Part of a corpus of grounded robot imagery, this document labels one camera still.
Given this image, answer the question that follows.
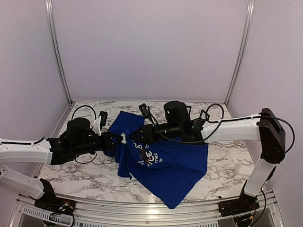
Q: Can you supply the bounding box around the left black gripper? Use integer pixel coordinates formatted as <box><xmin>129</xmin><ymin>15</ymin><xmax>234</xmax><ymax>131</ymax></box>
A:
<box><xmin>73</xmin><ymin>134</ymin><xmax>121</xmax><ymax>157</ymax></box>

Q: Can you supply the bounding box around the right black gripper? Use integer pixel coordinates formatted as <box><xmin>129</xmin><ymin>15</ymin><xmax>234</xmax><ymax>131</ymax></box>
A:
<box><xmin>128</xmin><ymin>123</ymin><xmax>182</xmax><ymax>145</ymax></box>

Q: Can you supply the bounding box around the blue printed t-shirt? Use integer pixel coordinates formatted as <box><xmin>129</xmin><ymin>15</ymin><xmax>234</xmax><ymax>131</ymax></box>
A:
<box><xmin>107</xmin><ymin>111</ymin><xmax>208</xmax><ymax>209</ymax></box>

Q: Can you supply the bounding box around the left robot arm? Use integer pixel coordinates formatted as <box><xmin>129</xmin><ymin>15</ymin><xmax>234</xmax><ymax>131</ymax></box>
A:
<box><xmin>0</xmin><ymin>118</ymin><xmax>125</xmax><ymax>210</ymax></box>

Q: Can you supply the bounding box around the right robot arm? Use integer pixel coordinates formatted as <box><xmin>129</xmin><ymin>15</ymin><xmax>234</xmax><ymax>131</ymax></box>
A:
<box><xmin>130</xmin><ymin>101</ymin><xmax>288</xmax><ymax>212</ymax></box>

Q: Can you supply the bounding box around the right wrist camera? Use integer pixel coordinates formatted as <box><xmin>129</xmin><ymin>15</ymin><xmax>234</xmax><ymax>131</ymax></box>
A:
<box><xmin>138</xmin><ymin>103</ymin><xmax>150</xmax><ymax>119</ymax></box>

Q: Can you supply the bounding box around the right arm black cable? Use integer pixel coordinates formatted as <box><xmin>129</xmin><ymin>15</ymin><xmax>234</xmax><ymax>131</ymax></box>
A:
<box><xmin>146</xmin><ymin>103</ymin><xmax>296</xmax><ymax>225</ymax></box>

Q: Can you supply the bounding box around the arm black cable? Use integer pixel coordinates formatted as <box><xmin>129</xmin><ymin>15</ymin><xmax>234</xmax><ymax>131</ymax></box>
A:
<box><xmin>71</xmin><ymin>105</ymin><xmax>99</xmax><ymax>164</ymax></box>
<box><xmin>146</xmin><ymin>103</ymin><xmax>296</xmax><ymax>225</ymax></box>

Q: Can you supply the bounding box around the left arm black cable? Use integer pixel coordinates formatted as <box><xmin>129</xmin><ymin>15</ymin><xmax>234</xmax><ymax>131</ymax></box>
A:
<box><xmin>71</xmin><ymin>105</ymin><xmax>99</xmax><ymax>164</ymax></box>

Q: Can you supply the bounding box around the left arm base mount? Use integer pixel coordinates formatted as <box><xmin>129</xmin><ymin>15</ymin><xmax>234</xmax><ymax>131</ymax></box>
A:
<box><xmin>34</xmin><ymin>178</ymin><xmax>75</xmax><ymax>216</ymax></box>

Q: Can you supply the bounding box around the aluminium front rail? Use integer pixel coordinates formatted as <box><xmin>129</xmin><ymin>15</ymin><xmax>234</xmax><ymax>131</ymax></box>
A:
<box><xmin>14</xmin><ymin>189</ymin><xmax>280</xmax><ymax>227</ymax></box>

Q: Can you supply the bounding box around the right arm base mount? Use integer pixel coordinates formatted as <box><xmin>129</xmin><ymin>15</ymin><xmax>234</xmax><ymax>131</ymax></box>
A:
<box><xmin>218</xmin><ymin>188</ymin><xmax>260</xmax><ymax>217</ymax></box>

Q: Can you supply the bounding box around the left aluminium corner post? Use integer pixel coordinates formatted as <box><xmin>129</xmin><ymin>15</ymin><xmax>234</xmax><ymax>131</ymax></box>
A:
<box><xmin>45</xmin><ymin>0</ymin><xmax>73</xmax><ymax>105</ymax></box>

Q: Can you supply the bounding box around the aluminium corner post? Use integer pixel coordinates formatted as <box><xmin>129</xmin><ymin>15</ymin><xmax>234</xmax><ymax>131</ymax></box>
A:
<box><xmin>224</xmin><ymin>0</ymin><xmax>256</xmax><ymax>107</ymax></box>
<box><xmin>45</xmin><ymin>0</ymin><xmax>73</xmax><ymax>105</ymax></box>

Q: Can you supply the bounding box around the right aluminium corner post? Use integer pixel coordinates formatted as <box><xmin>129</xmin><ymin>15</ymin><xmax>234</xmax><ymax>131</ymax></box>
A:
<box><xmin>224</xmin><ymin>0</ymin><xmax>256</xmax><ymax>107</ymax></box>

